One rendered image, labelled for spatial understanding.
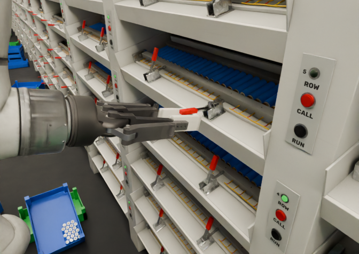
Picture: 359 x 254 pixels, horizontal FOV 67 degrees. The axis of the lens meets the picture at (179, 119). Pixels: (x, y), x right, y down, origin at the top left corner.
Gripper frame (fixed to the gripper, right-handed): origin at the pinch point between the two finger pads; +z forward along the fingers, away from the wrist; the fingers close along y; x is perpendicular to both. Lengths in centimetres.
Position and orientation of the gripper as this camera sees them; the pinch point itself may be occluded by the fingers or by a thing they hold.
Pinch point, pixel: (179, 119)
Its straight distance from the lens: 50.3
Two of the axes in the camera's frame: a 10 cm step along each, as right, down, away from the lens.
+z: 8.1, -0.1, 5.8
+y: 5.4, 3.8, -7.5
